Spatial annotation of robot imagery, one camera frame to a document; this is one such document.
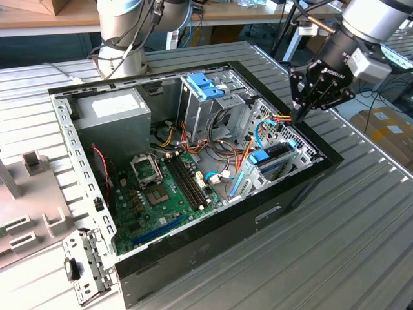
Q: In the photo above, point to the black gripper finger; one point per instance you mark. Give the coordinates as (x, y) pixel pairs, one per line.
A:
(338, 98)
(298, 84)

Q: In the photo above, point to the hard disk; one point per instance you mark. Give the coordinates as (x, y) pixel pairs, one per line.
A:
(258, 157)

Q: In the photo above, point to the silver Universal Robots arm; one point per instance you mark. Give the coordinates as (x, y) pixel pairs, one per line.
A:
(371, 19)

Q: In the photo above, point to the grey metal disk bay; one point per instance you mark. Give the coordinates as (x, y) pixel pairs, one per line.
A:
(253, 187)

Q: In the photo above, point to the large brown cardboard box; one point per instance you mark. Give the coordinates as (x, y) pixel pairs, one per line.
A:
(313, 45)

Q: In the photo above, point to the labelled brown cardboard box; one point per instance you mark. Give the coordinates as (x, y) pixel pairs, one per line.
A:
(387, 129)

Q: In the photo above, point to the blue plastic drive latch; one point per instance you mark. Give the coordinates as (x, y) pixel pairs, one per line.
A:
(201, 84)

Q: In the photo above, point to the grey metal drive cage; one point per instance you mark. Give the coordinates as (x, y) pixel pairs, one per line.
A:
(193, 113)

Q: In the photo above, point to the black RAM slot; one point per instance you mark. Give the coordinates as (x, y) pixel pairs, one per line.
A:
(185, 181)
(193, 181)
(181, 181)
(189, 181)

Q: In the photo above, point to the black open PC case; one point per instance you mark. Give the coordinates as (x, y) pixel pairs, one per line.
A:
(226, 245)

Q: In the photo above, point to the CPU socket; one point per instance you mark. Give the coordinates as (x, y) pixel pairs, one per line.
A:
(157, 195)

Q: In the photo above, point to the grey power supply unit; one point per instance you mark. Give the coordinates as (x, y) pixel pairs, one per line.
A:
(113, 129)

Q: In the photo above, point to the green motherboard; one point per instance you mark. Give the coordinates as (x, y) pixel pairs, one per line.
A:
(155, 219)

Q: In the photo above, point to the blue expansion slot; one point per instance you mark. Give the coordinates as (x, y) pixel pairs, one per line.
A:
(158, 231)

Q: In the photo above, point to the small brown cardboard box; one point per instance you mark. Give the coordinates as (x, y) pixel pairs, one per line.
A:
(48, 6)

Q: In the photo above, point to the grey parts rack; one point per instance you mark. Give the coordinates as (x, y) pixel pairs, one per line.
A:
(32, 197)

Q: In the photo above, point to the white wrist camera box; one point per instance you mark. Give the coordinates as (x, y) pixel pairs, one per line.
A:
(371, 66)

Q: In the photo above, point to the wooden desk white frame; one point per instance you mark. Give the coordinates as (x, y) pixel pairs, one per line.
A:
(245, 13)

